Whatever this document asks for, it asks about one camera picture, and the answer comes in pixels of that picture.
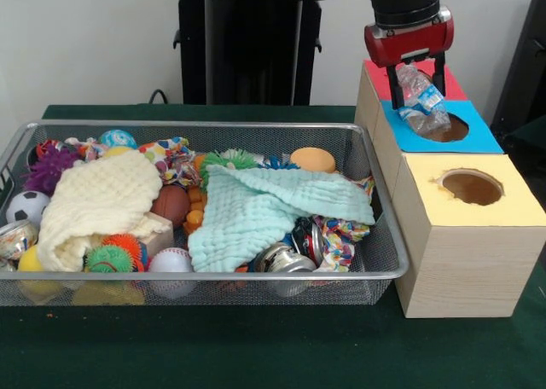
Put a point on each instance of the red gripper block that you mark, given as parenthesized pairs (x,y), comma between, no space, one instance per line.
(409,43)

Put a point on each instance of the crushed clear plastic bottle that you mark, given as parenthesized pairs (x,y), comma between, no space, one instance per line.
(422,103)

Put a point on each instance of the wooden box with three holes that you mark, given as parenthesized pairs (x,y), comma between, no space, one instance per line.
(469,269)

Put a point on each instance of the black chair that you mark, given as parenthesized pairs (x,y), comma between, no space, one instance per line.
(529,43)

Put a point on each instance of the dark green side table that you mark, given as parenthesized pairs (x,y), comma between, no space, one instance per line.
(529,133)

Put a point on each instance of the orange round sponge disc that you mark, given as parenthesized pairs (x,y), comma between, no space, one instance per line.
(313,158)

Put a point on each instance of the mint green waffle cloth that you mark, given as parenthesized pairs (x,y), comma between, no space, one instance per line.
(264,210)

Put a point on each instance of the white baseball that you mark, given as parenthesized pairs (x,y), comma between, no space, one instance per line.
(170,261)

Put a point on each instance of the blue globe ball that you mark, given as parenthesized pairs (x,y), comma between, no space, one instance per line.
(117,138)

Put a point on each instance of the dark green table cloth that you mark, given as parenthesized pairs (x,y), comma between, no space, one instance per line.
(256,346)

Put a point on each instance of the cream waffle cloth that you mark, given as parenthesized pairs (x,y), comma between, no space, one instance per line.
(98,193)

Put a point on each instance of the green and orange spiky ball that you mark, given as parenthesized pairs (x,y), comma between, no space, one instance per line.
(106,259)

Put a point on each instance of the purple spiky ball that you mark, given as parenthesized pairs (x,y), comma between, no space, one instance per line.
(49,167)

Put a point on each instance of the small soccer ball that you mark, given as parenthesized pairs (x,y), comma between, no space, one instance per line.
(25,207)

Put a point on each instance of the yellow foam ball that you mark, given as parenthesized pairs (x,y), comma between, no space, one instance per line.
(30,259)

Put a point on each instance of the crushed silver drink can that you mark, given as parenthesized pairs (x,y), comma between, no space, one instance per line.
(19,237)

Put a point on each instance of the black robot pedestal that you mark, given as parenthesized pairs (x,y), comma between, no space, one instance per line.
(256,43)

